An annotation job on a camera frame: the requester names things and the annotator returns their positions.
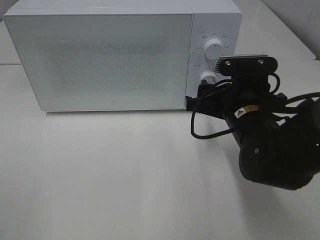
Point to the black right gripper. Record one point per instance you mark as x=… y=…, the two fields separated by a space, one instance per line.
x=238 y=98

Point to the white timer knob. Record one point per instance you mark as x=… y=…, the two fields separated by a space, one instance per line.
x=208 y=77

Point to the white microwave door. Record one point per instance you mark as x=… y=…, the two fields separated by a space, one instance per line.
x=104 y=62

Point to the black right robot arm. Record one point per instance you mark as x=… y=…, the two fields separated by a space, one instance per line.
x=278 y=137

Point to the upper white power knob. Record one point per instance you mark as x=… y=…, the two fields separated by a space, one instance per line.
x=213 y=48

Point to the white microwave oven body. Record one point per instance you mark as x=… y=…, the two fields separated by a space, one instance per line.
x=210 y=18

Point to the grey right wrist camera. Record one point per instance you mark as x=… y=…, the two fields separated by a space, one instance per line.
x=245 y=65

